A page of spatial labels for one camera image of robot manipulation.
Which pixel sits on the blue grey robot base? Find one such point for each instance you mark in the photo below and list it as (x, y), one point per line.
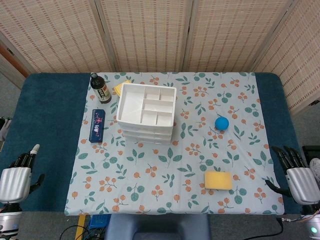
(157, 227)

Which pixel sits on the dark blue rectangular box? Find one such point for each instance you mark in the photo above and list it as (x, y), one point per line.
(97, 126)

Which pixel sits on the white plastic drawer organizer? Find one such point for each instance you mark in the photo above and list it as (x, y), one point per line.
(130, 102)

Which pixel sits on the dark sauce bottle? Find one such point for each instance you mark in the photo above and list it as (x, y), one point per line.
(102, 92)

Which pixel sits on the blue ball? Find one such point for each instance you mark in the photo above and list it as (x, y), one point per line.
(222, 123)

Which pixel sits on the blue plastic crate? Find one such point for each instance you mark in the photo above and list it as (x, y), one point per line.
(100, 221)

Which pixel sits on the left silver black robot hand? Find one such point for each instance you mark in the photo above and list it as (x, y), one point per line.
(15, 183)

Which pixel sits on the floral print tablecloth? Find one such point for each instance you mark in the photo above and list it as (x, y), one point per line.
(162, 180)

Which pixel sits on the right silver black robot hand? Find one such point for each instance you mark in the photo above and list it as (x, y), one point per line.
(303, 183)

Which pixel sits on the yellow sponge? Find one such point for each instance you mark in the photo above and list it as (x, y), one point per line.
(218, 180)

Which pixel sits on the woven folding screen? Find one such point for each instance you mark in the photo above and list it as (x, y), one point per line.
(150, 35)

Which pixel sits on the dark teal table cover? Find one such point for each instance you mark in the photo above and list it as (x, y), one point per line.
(50, 112)

